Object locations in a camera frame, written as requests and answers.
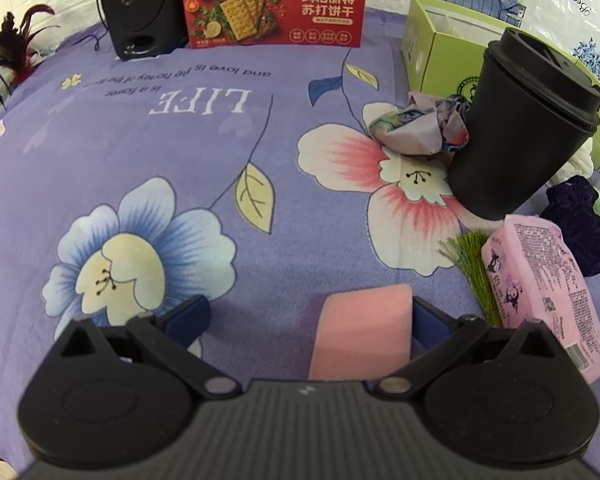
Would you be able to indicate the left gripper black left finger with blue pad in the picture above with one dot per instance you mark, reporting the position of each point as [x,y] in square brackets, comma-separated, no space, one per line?
[164,340]

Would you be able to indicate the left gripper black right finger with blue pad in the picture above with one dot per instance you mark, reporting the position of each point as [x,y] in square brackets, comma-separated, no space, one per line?
[445,341]

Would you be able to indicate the pink sponge block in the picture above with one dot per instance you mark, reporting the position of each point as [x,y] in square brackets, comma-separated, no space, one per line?
[363,335]

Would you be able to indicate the pink tissue pack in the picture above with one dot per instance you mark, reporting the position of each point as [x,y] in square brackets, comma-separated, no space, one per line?
[533,274]

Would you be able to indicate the dark purple velvet scrunchie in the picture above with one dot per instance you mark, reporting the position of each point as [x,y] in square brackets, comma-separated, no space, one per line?
[570,207]

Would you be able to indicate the floral patterned scrunchie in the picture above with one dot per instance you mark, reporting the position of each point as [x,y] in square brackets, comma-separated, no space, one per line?
[428,125]

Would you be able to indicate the white scrunchie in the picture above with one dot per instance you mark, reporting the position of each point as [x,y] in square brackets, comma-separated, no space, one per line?
[579,164]

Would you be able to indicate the purple floral tablecloth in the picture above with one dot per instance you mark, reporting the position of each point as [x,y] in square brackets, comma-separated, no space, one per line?
[247,175]

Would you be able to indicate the black lidded coffee cup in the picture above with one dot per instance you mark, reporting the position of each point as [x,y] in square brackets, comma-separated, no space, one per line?
[532,110]

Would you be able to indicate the green cardboard box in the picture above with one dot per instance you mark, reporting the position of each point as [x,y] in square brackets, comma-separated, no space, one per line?
[443,46]

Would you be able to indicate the dark red feather decoration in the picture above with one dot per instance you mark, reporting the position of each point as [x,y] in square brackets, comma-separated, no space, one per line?
[15,42]

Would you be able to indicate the black portable speaker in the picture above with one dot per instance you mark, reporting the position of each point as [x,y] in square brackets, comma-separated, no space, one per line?
[142,28]

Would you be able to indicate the red cracker box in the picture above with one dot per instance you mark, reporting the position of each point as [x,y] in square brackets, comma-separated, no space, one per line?
[214,23]

